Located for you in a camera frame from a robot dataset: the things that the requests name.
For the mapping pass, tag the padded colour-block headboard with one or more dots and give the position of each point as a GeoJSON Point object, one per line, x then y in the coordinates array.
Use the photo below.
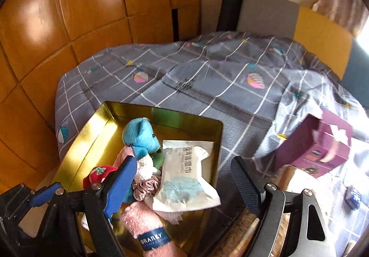
{"type": "Point", "coordinates": [268, 14]}

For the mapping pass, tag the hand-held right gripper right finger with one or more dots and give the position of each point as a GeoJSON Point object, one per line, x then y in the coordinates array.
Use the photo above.
{"type": "Point", "coordinates": [245, 185]}

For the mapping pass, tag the grey checked quilt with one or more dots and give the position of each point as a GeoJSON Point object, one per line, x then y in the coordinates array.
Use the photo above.
{"type": "Point", "coordinates": [201, 86]}

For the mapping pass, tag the gold metal tin tray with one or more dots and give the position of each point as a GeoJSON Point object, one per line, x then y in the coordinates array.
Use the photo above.
{"type": "Point", "coordinates": [95, 130]}

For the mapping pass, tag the purple tissue box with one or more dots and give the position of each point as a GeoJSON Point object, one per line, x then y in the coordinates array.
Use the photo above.
{"type": "Point", "coordinates": [302, 144]}

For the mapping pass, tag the black rolled mat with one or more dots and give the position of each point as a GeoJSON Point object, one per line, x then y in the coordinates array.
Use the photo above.
{"type": "Point", "coordinates": [230, 6]}

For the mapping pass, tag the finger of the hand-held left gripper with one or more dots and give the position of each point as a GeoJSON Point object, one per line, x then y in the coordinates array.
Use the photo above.
{"type": "Point", "coordinates": [40, 198]}

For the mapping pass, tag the red plush toy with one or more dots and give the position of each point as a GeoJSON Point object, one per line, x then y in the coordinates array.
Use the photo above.
{"type": "Point", "coordinates": [98, 179]}

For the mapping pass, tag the blue tissue packet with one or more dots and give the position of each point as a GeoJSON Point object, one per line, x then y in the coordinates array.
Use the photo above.
{"type": "Point", "coordinates": [353, 199]}

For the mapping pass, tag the white knitted sock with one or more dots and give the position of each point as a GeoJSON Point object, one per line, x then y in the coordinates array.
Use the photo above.
{"type": "Point", "coordinates": [144, 169]}

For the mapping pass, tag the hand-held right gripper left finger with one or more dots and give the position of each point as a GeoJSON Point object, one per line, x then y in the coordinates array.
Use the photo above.
{"type": "Point", "coordinates": [121, 187]}

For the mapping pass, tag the small dusty pink scrunchie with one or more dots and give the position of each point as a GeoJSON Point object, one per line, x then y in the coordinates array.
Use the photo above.
{"type": "Point", "coordinates": [147, 187]}

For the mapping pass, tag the pink towel blue band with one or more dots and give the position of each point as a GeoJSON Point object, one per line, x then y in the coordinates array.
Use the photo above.
{"type": "Point", "coordinates": [141, 219]}

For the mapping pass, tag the woven rattan chair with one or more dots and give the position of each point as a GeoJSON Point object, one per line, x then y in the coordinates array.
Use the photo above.
{"type": "Point", "coordinates": [245, 225]}

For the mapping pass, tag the blue plush bear pink dress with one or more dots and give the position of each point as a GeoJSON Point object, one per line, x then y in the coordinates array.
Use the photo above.
{"type": "Point", "coordinates": [141, 133]}

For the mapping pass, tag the white wet wipes packet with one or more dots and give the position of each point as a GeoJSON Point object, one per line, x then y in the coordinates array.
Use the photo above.
{"type": "Point", "coordinates": [184, 170]}

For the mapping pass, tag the wooden wardrobe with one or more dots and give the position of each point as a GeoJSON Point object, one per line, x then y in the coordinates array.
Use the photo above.
{"type": "Point", "coordinates": [86, 0]}

